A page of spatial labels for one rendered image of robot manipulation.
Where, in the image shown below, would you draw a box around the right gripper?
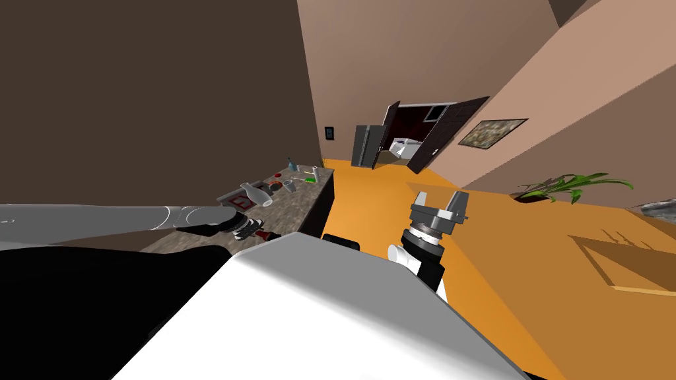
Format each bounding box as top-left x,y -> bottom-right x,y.
409,190 -> 471,236

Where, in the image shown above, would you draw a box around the green potted plant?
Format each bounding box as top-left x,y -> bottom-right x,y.
509,172 -> 635,206

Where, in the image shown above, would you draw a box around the grey cabinet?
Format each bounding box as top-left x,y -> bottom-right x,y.
351,124 -> 389,170

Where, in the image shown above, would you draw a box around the white bed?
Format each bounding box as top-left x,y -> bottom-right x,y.
389,137 -> 424,160

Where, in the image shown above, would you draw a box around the narrow dark door leaf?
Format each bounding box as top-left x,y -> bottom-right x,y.
382,100 -> 402,139

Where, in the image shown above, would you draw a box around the dark brown door leaf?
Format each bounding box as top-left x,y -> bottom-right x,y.
405,96 -> 490,175

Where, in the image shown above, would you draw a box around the white vase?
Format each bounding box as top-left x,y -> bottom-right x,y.
240,181 -> 275,208

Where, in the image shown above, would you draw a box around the framed wall picture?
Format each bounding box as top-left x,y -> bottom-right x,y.
456,118 -> 529,151

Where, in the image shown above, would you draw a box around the red and white book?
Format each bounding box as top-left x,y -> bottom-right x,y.
218,192 -> 255,213

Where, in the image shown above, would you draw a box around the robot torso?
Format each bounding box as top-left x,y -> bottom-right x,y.
110,232 -> 534,380

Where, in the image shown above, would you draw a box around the brown flat slab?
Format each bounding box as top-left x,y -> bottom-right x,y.
567,231 -> 676,298

